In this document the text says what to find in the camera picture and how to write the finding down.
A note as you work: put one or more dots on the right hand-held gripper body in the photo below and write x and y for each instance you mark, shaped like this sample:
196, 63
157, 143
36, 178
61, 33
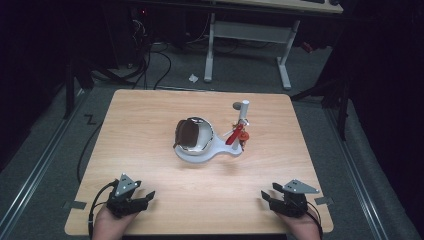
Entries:
293, 203

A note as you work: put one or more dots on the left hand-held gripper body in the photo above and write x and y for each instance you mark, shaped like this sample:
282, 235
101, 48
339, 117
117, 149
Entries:
125, 205

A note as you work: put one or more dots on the white stand with post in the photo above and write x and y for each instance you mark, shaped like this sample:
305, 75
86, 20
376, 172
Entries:
220, 148

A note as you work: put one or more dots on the person's right hand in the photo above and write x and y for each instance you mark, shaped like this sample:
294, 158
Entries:
301, 226

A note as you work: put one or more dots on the person's left hand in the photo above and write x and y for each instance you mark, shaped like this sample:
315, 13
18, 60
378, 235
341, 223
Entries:
110, 226

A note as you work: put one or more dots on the grey tape piece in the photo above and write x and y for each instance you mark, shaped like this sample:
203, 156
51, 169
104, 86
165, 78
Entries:
324, 200
76, 205

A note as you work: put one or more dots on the brown leather wallet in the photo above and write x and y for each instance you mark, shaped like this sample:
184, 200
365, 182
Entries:
186, 133

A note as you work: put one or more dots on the shiny metal bowl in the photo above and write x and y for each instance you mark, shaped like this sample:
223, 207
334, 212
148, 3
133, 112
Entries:
207, 133

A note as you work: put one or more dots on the small grey round disc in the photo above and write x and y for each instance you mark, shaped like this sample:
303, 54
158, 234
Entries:
237, 106

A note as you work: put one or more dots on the black metal stand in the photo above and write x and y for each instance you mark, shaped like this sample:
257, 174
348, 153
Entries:
343, 106
69, 86

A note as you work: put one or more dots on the white paper scrap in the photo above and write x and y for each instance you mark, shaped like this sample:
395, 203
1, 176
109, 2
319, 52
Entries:
193, 78

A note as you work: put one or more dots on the small red object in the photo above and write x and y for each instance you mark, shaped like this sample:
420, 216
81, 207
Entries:
307, 47

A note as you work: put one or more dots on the dark computer tower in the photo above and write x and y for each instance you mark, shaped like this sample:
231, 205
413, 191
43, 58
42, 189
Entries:
126, 33

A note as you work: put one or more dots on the white-legged desk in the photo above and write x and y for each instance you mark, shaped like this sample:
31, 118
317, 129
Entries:
250, 31

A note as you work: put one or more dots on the metal floor rail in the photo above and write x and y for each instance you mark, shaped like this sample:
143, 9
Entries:
36, 173
356, 173

